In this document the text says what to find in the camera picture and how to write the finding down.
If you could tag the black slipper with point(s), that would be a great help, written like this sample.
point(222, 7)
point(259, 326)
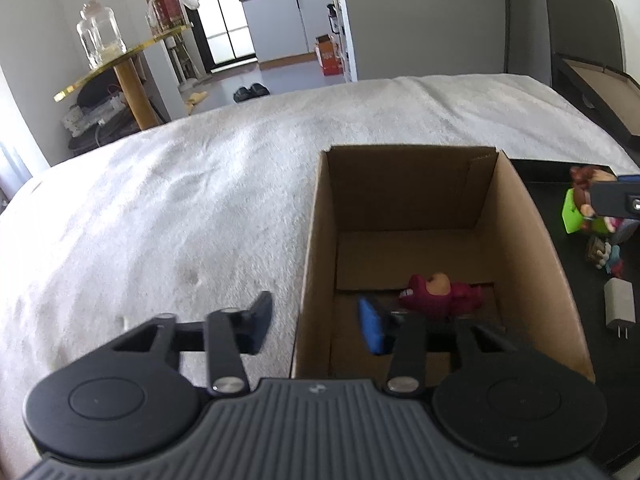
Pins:
point(241, 94)
point(259, 89)

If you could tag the brown cardboard box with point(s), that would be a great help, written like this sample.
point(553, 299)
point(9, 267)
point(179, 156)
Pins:
point(525, 260)

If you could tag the black stool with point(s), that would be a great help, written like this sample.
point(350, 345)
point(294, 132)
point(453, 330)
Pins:
point(100, 137)

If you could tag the gold round table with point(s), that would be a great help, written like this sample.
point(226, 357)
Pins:
point(131, 85)

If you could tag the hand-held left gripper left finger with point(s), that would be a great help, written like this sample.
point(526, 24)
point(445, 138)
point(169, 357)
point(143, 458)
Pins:
point(257, 322)

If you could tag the white kitchen cabinet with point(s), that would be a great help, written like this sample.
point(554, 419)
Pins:
point(280, 20)

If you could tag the white power strip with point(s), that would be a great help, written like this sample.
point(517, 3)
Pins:
point(92, 112)

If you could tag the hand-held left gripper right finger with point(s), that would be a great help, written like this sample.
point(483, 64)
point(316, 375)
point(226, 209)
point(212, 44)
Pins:
point(372, 325)

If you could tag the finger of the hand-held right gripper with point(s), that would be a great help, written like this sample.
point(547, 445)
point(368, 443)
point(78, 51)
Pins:
point(612, 197)

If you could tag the green hexagonal cup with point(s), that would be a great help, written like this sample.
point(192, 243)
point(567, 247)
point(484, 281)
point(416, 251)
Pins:
point(572, 212)

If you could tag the grey padded panel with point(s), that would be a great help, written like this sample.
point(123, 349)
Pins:
point(580, 20)

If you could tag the red figure toy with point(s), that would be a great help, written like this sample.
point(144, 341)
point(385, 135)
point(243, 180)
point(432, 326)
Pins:
point(450, 300)

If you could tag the black tray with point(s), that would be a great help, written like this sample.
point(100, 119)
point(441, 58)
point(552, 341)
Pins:
point(620, 370)

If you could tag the orange carton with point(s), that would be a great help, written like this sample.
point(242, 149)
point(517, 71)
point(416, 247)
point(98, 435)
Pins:
point(330, 57)

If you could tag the clear glass jar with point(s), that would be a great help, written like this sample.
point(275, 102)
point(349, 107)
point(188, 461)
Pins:
point(100, 35)

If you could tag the small teal figurine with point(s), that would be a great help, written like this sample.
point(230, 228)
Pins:
point(602, 255)

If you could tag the white charger plug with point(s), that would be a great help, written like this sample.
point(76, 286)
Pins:
point(619, 305)

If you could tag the brown-haired figurine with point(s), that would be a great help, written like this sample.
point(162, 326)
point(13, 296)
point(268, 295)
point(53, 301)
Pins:
point(592, 176)

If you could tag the black framed glass door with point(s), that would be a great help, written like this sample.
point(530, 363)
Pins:
point(220, 10)

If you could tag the beige slipper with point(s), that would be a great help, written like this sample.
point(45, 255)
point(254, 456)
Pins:
point(195, 99)

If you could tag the white fan stand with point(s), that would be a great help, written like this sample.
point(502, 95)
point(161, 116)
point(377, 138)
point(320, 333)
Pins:
point(182, 70)

